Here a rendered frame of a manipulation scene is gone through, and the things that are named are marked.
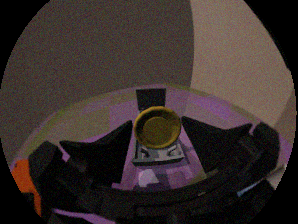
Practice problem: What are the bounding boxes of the dark grey dish rack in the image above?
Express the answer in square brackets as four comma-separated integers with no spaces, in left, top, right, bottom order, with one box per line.
[132,88,185,167]

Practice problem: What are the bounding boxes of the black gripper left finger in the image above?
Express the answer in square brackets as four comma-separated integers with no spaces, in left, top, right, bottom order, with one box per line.
[60,120,133,184]

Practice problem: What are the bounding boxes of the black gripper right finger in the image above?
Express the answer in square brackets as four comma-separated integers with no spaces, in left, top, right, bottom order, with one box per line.
[181,116,253,173]

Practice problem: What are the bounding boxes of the dark grey cylinder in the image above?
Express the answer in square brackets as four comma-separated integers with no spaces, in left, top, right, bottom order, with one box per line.
[266,164,287,190]

